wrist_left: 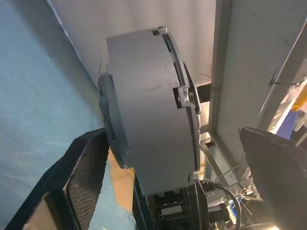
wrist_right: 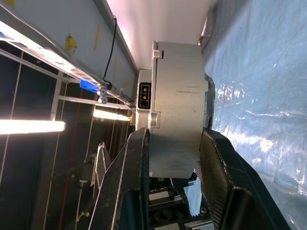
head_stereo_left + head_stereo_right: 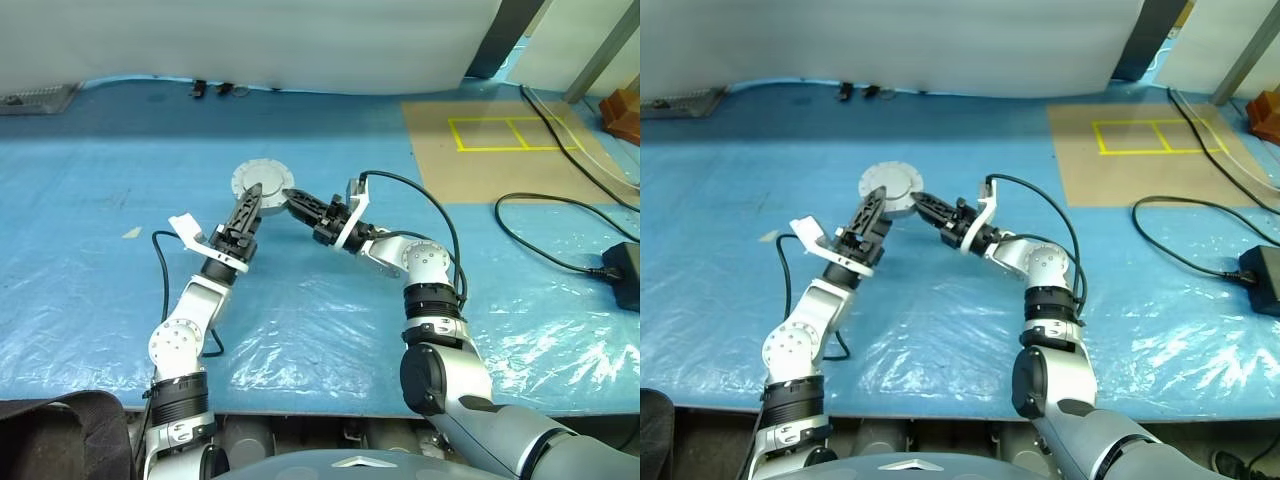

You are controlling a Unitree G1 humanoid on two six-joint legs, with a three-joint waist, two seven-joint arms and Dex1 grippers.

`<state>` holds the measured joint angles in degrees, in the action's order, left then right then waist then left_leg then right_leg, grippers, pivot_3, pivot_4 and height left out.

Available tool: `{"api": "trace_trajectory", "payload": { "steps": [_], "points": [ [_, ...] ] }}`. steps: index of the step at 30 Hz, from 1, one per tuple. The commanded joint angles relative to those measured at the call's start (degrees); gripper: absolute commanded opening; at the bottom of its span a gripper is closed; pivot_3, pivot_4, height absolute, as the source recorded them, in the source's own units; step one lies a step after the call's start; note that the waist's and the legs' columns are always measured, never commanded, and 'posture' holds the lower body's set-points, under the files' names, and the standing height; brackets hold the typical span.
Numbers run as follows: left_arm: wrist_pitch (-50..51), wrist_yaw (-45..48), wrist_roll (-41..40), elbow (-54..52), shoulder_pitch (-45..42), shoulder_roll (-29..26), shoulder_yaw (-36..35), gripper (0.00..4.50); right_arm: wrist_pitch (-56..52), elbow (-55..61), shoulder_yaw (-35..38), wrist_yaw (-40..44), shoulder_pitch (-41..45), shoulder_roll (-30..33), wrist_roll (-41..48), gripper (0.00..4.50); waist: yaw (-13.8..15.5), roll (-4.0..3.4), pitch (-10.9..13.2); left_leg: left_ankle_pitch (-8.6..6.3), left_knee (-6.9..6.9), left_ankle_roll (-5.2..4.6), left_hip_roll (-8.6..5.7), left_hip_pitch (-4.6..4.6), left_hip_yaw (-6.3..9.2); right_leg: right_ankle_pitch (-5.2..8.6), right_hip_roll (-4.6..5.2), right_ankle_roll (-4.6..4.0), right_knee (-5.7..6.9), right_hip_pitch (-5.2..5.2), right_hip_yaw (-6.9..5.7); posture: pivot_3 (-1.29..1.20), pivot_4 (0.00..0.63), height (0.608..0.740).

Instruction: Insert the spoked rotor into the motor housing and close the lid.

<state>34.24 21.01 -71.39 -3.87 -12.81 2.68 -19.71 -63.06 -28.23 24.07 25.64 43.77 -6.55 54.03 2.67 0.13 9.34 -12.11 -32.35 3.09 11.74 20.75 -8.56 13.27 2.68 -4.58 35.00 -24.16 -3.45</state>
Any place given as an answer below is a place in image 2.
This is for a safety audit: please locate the black hanging cable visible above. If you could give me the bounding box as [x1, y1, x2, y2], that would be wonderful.
[103, 15, 118, 83]

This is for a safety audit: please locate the glowing fluorescent tube light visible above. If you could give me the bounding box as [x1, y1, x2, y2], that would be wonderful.
[93, 109, 132, 122]
[0, 119, 66, 135]

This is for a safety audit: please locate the blue plastic table sheet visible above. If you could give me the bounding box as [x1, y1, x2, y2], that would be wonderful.
[200, 0, 307, 230]

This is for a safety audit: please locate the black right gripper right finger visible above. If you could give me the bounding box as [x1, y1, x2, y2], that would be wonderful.
[198, 127, 287, 230]

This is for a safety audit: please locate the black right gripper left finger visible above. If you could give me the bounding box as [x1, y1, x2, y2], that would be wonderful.
[87, 126, 151, 230]

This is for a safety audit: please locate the blue plastic clip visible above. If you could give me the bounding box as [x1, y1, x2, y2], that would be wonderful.
[80, 80, 99, 93]

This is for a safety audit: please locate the silver motor stator with copper windings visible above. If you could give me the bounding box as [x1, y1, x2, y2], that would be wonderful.
[149, 41, 207, 180]

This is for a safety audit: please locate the aluminium frame rail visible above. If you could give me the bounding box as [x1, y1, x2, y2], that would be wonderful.
[0, 4, 135, 112]

